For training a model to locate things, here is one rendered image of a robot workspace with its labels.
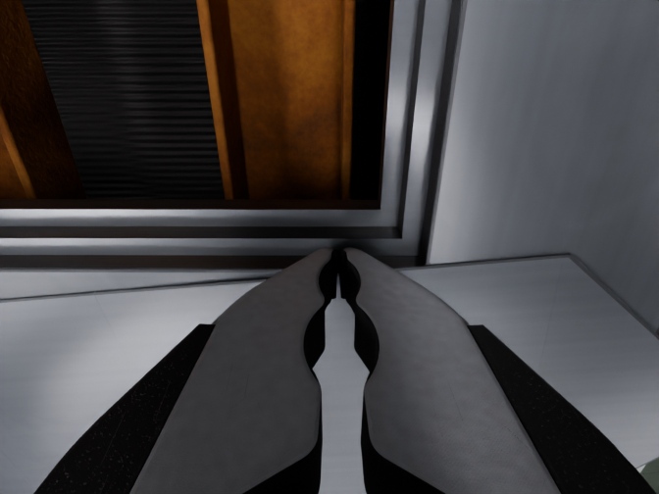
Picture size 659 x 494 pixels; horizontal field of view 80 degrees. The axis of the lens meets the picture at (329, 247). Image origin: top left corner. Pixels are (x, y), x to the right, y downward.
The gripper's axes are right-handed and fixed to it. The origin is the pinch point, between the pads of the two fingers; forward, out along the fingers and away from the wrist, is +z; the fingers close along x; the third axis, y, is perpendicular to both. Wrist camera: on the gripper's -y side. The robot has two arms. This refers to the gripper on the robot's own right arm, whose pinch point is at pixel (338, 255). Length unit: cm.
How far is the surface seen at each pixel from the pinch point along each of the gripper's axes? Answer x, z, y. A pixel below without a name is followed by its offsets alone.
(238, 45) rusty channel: -6.1, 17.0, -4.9
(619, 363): 11.0, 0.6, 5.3
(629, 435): 13.0, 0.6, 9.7
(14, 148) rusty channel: -19.1, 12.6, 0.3
